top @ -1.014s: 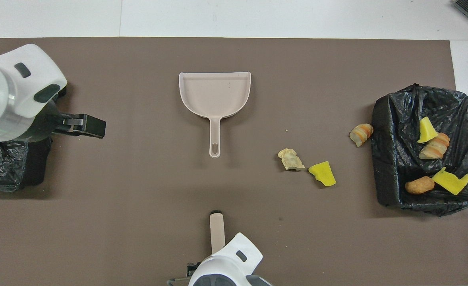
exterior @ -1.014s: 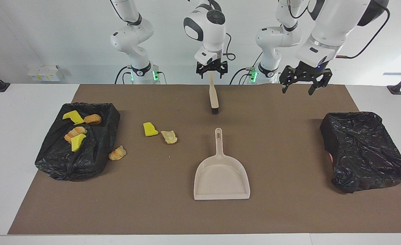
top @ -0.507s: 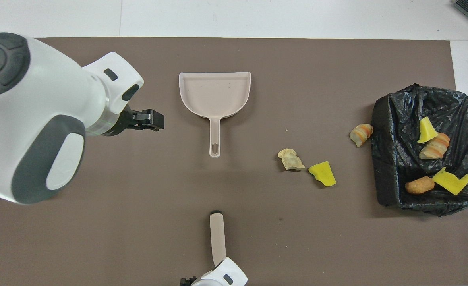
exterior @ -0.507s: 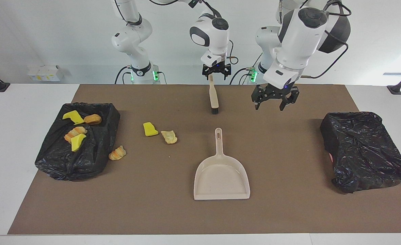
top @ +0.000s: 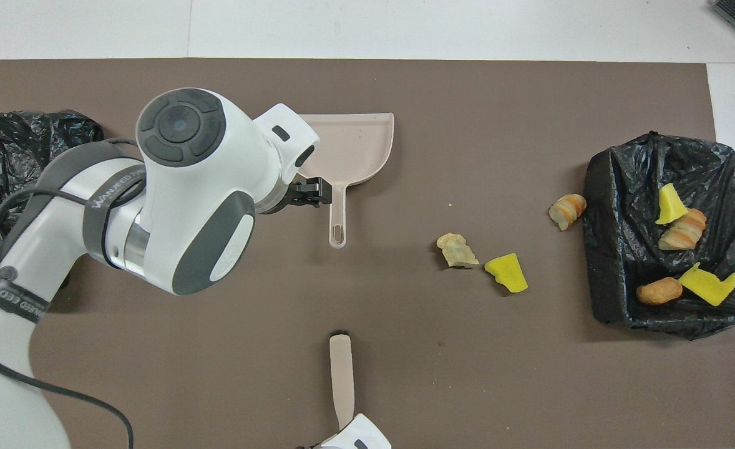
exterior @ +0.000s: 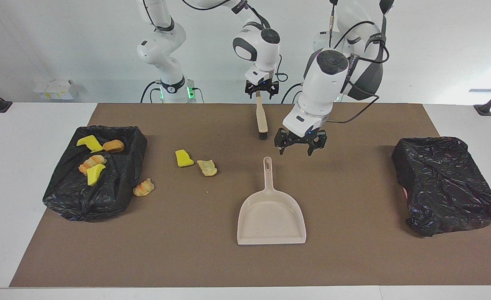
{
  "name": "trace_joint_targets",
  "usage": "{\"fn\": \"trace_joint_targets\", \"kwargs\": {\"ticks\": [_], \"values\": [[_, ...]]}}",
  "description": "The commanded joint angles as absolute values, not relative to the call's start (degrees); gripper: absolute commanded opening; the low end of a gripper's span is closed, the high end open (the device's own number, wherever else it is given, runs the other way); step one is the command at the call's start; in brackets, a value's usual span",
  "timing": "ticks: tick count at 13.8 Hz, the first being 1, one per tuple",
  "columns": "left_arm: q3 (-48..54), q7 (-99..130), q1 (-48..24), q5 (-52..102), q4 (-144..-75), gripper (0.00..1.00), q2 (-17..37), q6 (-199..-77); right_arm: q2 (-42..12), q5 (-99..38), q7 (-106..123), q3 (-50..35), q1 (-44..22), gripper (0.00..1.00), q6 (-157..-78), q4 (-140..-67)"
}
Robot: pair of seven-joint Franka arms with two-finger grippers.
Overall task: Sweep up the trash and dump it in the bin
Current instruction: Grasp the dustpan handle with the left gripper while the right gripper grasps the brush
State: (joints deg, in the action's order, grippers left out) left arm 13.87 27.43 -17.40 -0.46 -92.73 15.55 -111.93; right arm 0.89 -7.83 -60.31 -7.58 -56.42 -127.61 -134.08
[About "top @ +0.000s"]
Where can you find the yellow green sponge wedge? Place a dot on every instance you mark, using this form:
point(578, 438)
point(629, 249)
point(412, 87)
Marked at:
point(669, 206)

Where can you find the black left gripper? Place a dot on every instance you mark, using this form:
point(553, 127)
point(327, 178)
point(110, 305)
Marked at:
point(287, 196)

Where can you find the plain yellow sponge piece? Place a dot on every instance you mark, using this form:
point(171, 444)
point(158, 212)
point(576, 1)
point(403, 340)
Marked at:
point(508, 274)

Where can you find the small curled croissant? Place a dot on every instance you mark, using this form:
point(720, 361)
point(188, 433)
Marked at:
point(567, 211)

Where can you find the notched yellow sponge piece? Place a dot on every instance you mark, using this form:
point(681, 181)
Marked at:
point(707, 287)

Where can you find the pale flaky pastry piece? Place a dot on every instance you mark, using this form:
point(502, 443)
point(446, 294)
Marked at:
point(458, 251)

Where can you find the beige hand brush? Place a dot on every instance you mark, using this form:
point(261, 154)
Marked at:
point(341, 374)

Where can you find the brown oval bread roll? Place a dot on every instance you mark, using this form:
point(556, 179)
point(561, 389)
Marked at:
point(659, 291)

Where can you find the striped orange croissant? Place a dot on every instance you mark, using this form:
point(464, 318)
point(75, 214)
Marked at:
point(684, 231)

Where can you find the beige plastic dustpan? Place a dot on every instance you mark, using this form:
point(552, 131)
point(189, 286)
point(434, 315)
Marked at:
point(355, 143)

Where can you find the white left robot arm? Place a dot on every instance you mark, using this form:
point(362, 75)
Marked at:
point(186, 187)

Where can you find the brown table mat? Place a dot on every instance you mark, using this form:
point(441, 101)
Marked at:
point(218, 349)

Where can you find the black bag lined bin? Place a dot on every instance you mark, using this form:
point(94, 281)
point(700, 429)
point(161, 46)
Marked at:
point(623, 206)
point(5, 143)

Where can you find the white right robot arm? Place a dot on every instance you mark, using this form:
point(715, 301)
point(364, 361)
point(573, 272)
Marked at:
point(358, 433)

